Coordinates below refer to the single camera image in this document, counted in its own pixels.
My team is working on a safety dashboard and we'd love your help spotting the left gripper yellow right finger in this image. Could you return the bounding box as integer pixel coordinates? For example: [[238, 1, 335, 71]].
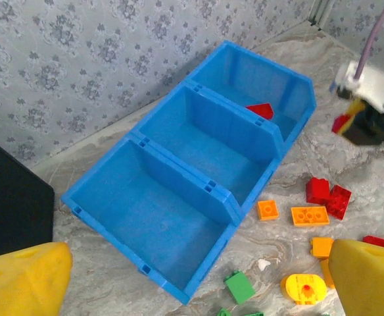
[[328, 238, 384, 316]]

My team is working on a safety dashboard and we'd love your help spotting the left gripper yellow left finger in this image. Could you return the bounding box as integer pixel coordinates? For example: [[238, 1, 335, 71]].
[[0, 242, 74, 316]]

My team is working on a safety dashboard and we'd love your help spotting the long red lego brick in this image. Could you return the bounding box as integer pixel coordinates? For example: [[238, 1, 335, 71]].
[[362, 235, 384, 253]]

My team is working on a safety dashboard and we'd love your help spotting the yellow round lego piece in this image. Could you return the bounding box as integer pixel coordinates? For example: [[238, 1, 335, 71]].
[[279, 273, 328, 306]]

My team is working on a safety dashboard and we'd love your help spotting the red square lego brick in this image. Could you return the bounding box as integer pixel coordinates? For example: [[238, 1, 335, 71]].
[[325, 184, 352, 220]]

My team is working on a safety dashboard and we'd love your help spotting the tall red lego block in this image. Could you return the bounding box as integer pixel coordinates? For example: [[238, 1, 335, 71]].
[[305, 176, 331, 205]]

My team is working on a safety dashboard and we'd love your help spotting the orange lego plate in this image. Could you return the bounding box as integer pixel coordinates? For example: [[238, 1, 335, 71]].
[[290, 206, 331, 228]]

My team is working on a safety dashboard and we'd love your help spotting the green lego block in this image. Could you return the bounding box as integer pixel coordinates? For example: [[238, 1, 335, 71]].
[[224, 270, 256, 305]]

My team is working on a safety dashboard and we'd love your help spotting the orange lego block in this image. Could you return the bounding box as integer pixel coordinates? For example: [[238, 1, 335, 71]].
[[310, 236, 335, 259]]

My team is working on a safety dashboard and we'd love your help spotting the black hard case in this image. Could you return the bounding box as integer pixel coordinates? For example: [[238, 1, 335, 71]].
[[0, 137, 55, 261]]

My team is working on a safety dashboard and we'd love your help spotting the red sloped lego piece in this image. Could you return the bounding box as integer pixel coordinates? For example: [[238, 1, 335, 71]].
[[244, 103, 275, 120]]

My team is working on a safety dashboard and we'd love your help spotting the blue plastic bin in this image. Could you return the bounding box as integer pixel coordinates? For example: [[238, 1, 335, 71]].
[[134, 78, 285, 215], [60, 133, 242, 305], [187, 39, 317, 155]]

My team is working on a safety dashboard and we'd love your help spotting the small orange square lego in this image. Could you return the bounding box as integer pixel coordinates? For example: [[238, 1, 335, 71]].
[[256, 199, 280, 222]]

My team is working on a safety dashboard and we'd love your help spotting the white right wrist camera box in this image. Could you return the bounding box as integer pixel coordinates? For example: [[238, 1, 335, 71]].
[[335, 61, 384, 115]]

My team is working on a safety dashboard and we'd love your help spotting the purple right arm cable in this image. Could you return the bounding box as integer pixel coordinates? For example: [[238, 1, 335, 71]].
[[354, 0, 384, 82]]

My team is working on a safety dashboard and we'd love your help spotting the aluminium corner post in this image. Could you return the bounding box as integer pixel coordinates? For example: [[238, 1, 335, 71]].
[[310, 0, 333, 29]]

